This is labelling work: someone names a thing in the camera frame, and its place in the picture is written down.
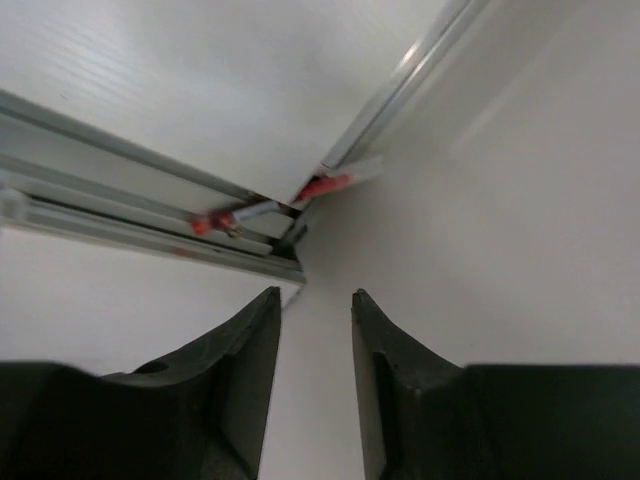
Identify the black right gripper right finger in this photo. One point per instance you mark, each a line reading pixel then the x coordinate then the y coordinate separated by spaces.
pixel 423 417

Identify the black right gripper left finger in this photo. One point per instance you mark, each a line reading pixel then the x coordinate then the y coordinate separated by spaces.
pixel 199 412

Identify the aluminium table edge rail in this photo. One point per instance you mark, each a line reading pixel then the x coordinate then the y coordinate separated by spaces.
pixel 194 128

